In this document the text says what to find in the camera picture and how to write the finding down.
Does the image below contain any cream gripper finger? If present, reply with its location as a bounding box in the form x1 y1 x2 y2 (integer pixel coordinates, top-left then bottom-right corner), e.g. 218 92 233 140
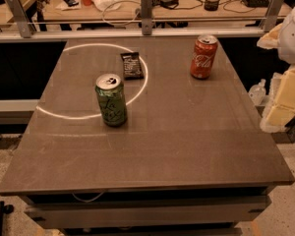
260 65 295 133
257 24 282 49

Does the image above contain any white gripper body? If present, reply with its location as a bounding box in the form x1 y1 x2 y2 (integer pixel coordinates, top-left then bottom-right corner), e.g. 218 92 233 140
278 7 295 65

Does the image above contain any red coke can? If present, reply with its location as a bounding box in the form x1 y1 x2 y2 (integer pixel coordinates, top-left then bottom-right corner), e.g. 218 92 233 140
190 34 218 80

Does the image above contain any green soda can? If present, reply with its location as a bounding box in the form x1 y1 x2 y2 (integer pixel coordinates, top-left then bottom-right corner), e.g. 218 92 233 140
95 74 128 127

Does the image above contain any clear plastic bottle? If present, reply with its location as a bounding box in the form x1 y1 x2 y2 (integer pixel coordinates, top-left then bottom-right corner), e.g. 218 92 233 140
248 79 266 105

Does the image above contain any black round container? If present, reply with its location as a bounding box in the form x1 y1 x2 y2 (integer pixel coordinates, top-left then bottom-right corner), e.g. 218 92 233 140
205 0 220 11

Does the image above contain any black power adapter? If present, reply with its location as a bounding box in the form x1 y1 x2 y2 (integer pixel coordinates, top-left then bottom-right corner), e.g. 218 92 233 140
160 0 179 8

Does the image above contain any black snack bar packet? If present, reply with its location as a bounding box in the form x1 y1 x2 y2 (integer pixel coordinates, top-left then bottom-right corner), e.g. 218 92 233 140
120 52 144 80

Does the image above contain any white crumpled cloth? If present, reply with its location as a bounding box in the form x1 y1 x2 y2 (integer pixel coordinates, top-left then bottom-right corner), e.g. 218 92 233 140
91 0 121 12

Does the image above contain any black floor stand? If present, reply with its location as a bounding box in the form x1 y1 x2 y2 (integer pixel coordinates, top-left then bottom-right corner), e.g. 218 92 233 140
0 201 14 236

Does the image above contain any right metal rail bracket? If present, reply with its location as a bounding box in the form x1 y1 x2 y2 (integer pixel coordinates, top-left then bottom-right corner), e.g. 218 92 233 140
260 0 284 32

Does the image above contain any metal rail bracket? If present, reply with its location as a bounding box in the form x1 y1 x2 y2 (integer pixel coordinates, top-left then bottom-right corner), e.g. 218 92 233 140
6 0 34 38
260 0 284 32
141 0 152 35

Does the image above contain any middle metal rail bracket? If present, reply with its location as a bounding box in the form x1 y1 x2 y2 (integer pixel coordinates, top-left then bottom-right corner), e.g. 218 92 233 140
141 0 152 35

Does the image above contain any white cable loop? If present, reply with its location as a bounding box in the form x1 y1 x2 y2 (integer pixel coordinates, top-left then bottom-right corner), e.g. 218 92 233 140
101 0 143 27

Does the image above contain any left metal rail bracket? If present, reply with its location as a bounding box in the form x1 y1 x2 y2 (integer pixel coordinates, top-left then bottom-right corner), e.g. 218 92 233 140
6 0 34 38

